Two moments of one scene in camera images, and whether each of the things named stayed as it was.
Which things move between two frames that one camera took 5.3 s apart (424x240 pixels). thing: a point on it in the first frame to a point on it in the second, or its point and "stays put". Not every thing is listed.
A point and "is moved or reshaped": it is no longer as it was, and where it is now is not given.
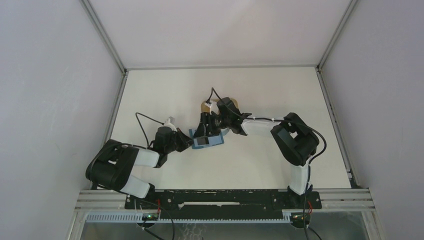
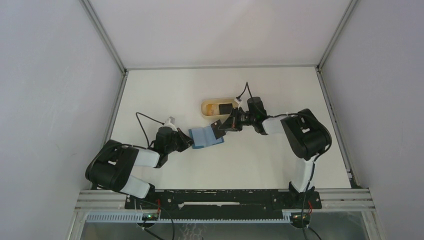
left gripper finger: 184,144 stays put
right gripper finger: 204,118 to 233,115
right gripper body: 217,122 to 244,118
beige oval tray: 205,108 stays put
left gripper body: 172,146 stays put
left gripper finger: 182,135 stays put
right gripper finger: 201,130 to 228,125
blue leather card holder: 214,140 stays put
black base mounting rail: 226,204 stays put
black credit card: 203,141 is moved or reshaped
